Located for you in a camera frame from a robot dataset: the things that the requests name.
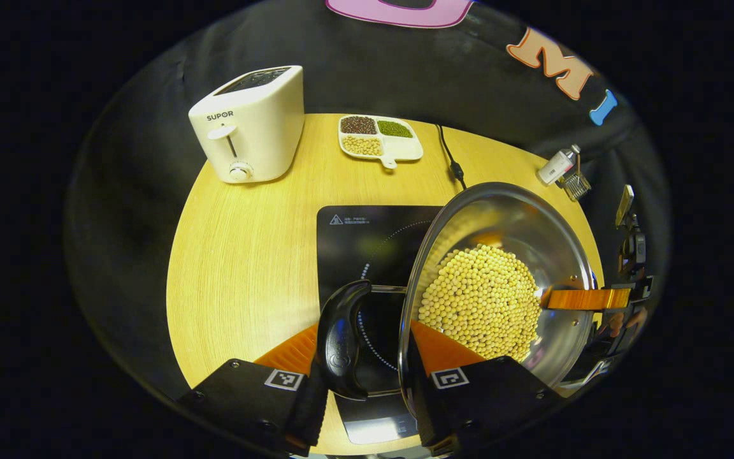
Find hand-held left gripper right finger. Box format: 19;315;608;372
408;319;565;456

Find small soybean portion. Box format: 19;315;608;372
342;135;383;156

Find wire mesh basket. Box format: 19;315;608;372
561;167;592;202

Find clear bottle with red label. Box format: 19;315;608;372
537;144;581;186

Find black induction cooktop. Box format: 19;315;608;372
316;205;444;445

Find stainless steel pot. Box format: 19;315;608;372
316;182;599;421

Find black power cable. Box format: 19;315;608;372
436;124;468;191

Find large soybean heap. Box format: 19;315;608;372
418;244;542;363

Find white toaster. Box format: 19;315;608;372
188;65;305;185

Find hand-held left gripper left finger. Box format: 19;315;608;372
179;322;329;456

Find dark red beans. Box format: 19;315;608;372
340;116;378;135

